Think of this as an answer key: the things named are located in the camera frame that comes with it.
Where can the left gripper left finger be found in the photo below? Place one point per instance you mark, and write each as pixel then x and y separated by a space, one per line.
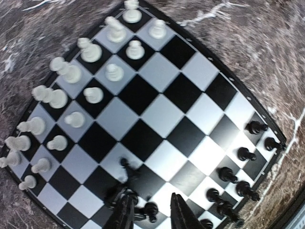
pixel 122 204

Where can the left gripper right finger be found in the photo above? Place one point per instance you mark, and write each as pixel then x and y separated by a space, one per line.
pixel 181 215

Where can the black chess pawn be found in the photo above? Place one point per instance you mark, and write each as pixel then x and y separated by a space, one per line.
pixel 226 175
pixel 212 195
pixel 255 127

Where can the black chess piece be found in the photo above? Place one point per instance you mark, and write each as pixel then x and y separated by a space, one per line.
pixel 225 208
pixel 244 154

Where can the black chess knight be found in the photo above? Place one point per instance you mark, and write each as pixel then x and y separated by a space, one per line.
pixel 243 189

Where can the black white chessboard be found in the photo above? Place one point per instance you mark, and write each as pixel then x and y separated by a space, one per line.
pixel 178 115

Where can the white pawn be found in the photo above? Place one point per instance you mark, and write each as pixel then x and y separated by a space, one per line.
pixel 135 50
pixel 158 30
pixel 114 72

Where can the white bishop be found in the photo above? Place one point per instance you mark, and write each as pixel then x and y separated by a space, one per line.
pixel 90 52

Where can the white knight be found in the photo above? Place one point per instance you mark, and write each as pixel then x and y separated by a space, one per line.
pixel 117 32

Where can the white rook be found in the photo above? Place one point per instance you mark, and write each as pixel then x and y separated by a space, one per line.
pixel 132 14

